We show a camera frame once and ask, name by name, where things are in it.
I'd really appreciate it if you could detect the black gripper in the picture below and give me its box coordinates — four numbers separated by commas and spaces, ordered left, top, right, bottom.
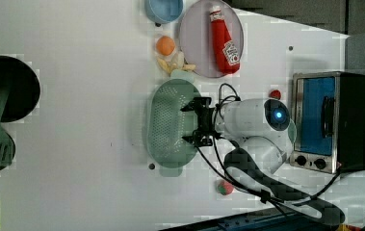
181, 97, 221, 147

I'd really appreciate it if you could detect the green plastic strainer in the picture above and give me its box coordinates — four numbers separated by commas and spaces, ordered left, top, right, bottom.
145, 70, 200, 177

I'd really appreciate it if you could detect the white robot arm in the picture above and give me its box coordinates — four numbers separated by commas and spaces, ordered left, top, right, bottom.
181, 97, 365, 231

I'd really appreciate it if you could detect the red toy strawberry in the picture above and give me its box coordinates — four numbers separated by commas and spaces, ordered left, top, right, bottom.
216, 180, 234, 195

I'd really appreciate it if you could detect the yellow peeled banana toy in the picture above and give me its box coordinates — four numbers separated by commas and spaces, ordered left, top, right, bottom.
157, 51, 196, 75

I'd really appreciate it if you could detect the red toy tomato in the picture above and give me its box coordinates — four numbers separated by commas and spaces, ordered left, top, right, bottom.
269, 90, 281, 100

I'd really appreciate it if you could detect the red ketchup bottle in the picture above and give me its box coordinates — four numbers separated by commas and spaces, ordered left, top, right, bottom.
209, 5, 240, 74

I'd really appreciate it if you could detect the green mug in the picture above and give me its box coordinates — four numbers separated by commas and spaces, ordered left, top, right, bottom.
287, 120, 297, 143

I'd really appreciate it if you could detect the grey round plate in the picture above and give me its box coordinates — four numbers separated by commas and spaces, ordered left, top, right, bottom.
179, 0, 244, 78

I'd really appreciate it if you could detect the orange toy fruit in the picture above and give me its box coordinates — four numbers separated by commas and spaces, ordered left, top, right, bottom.
156, 36, 175, 56

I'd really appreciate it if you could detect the black toaster oven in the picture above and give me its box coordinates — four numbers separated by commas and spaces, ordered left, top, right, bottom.
290, 71, 365, 174

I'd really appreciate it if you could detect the blue cup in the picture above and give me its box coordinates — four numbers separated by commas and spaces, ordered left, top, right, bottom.
144, 0, 184, 24

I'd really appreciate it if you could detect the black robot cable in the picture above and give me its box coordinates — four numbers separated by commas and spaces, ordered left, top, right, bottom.
196, 82, 365, 231

